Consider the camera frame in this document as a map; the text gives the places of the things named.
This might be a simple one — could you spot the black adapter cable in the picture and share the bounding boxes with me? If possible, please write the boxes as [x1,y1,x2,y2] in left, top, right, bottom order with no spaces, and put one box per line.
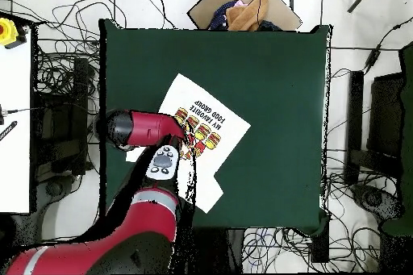
[362,16,413,73]

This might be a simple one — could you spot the white printed t-shirt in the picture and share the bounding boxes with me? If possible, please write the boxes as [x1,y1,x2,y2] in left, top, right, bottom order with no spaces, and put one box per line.
[124,73,252,215]

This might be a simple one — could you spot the black box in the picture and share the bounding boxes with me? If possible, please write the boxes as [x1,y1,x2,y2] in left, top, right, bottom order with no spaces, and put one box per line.
[311,223,331,264]

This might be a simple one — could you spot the white table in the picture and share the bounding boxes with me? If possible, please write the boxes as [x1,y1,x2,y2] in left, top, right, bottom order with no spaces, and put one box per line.
[0,26,33,215]

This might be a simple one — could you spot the dark green table cloth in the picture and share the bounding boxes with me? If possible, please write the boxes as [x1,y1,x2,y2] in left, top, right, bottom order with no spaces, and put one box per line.
[98,18,333,237]

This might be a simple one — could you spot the black ribbed strip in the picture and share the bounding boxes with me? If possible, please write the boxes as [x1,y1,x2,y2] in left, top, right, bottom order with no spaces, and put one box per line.
[0,120,19,142]

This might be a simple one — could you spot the black connector with wire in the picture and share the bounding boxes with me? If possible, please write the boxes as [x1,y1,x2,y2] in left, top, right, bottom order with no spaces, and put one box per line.
[0,103,43,126]

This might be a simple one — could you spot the yellow emergency stop button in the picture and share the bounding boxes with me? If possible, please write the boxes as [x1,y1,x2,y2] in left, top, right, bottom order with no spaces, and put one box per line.
[0,17,19,47]

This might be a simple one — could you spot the orange towel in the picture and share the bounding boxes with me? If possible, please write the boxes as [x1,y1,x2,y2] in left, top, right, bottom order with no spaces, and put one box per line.
[225,0,270,32]

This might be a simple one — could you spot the cardboard box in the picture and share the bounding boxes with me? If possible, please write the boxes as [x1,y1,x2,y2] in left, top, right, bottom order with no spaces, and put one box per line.
[186,0,303,32]

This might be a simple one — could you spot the blue dotted garment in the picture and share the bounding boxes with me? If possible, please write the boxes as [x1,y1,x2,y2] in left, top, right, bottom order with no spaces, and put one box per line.
[207,0,238,31]

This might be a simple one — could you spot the dark blue garment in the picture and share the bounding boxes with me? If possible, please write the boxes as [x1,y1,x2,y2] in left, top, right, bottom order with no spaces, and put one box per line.
[257,19,283,32]

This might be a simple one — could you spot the black cable tangle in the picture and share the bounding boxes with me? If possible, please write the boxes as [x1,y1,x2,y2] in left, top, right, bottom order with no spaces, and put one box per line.
[323,145,401,273]
[241,226,312,273]
[31,0,178,118]

